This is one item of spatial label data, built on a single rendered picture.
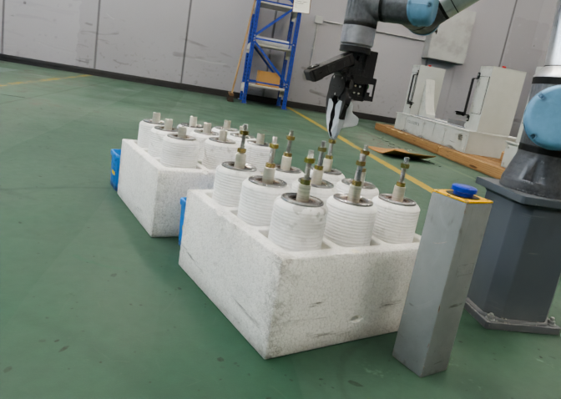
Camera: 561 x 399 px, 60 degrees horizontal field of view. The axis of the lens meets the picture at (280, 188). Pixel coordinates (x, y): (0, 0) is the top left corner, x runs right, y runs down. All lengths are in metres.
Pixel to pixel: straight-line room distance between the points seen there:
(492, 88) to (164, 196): 3.46
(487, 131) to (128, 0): 5.07
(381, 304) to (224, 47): 6.54
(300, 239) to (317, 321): 0.15
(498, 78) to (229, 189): 3.56
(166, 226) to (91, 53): 6.30
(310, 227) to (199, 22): 6.61
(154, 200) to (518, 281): 0.86
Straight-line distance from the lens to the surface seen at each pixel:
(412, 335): 0.91
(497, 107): 4.39
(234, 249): 0.90
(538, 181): 1.17
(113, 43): 7.43
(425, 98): 5.54
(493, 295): 1.19
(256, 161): 1.38
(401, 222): 0.97
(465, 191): 0.84
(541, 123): 1.02
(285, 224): 0.82
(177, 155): 1.28
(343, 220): 0.89
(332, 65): 1.11
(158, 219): 1.28
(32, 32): 7.69
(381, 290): 0.95
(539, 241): 1.17
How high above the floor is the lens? 0.46
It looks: 13 degrees down
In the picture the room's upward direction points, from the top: 10 degrees clockwise
